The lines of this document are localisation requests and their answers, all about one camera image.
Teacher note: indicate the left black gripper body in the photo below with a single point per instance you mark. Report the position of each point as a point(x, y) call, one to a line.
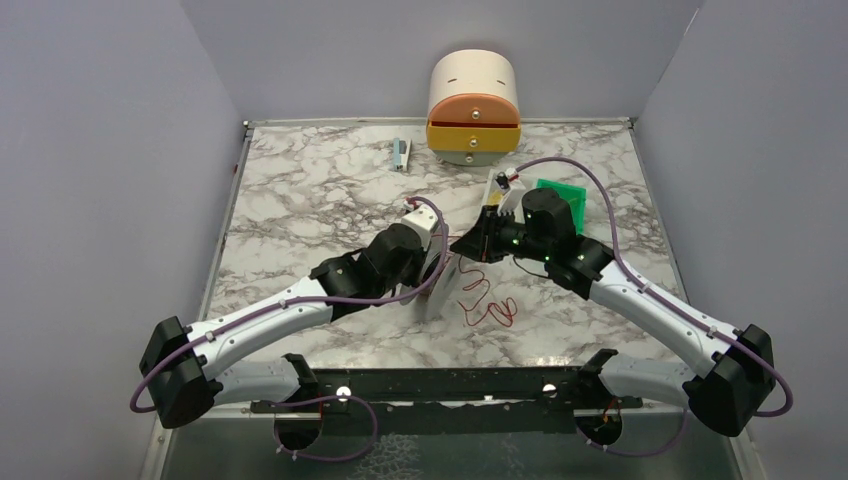
point(429, 270)

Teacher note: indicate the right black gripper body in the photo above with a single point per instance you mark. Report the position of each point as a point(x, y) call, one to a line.
point(482, 230)

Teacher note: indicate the white plastic cable spool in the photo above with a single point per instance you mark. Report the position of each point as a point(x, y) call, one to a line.
point(429, 303)

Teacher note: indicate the white plastic bin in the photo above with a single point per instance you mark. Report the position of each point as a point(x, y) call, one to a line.
point(497, 189)

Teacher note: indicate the green plastic bin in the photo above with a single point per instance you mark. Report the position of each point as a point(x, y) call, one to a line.
point(575, 196)

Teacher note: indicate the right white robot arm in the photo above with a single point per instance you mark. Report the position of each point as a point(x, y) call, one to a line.
point(724, 373)

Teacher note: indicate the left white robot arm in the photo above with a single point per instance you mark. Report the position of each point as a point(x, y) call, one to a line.
point(187, 369)

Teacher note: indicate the small teal white clip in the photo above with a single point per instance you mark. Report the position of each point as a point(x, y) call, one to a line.
point(400, 154)

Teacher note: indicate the cream mini drawer cabinet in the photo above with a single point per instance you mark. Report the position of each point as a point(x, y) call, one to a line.
point(473, 115)

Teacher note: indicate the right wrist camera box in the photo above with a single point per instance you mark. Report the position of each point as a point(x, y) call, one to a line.
point(511, 189)

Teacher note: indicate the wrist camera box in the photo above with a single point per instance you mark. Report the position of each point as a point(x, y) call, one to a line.
point(511, 189)
point(423, 220)

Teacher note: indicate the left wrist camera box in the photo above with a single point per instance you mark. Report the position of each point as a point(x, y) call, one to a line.
point(423, 220)

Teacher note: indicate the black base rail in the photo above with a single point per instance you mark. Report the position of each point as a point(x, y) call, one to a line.
point(418, 401)

